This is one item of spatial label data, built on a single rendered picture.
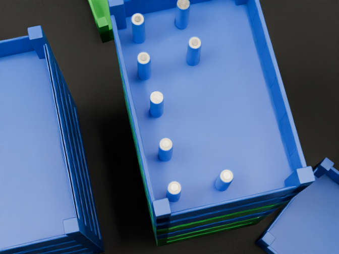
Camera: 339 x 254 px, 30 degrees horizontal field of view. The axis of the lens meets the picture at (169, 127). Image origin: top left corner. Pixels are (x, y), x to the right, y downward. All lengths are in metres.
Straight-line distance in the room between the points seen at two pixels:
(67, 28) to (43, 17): 0.06
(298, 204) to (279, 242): 0.08
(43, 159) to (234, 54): 0.32
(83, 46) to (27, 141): 0.43
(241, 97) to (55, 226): 0.32
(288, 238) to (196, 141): 0.46
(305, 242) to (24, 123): 0.60
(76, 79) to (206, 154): 0.53
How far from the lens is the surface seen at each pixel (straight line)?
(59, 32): 1.36
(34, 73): 0.99
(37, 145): 0.96
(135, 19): 0.85
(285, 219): 1.27
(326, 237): 1.28
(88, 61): 1.33
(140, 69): 0.84
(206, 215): 0.88
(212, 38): 0.91
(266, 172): 0.86
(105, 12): 1.37
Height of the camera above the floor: 1.24
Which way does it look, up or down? 75 degrees down
